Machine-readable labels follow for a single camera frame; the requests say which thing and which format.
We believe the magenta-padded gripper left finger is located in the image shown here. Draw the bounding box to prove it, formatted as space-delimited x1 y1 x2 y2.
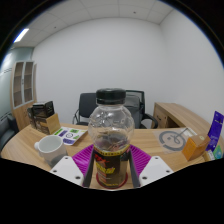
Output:
49 143 97 188

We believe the orange box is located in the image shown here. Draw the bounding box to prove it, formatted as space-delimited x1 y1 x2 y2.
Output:
181 134 212 162

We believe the white mug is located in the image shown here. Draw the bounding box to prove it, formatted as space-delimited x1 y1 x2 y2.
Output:
33 134 69 168

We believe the wooden side desk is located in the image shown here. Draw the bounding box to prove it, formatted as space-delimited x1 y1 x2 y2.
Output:
151 102 214 134

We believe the brown cardboard box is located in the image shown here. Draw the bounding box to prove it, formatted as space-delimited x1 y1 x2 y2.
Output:
34 112 62 135

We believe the purple standing card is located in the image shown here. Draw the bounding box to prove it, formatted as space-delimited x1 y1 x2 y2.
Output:
205 110 224 153

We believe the clear drink bottle black cap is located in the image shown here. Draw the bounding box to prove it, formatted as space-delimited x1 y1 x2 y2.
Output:
87 87 136 190

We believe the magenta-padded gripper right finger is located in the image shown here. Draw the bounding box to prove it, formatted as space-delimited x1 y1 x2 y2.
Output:
128 143 174 188

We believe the white printed leaflet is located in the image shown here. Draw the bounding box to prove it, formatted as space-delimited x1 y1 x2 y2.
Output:
53 126 88 146

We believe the black office chair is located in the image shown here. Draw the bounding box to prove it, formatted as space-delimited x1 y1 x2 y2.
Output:
72 92 98 127

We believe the wooden shelf cabinet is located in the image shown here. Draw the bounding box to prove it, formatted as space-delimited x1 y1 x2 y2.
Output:
9 60 38 131

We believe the dark brown carton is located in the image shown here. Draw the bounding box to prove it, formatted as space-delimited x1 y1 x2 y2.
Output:
26 106 37 129

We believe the black carton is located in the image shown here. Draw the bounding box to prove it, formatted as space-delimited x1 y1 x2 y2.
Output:
32 100 55 118

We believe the grey mesh office chair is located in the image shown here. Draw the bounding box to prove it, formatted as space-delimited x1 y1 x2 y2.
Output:
124 89 159 130

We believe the black sofa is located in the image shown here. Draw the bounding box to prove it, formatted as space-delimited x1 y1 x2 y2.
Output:
0 113 19 153

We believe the ceiling light panel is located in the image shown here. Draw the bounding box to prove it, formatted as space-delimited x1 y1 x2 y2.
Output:
13 28 30 44

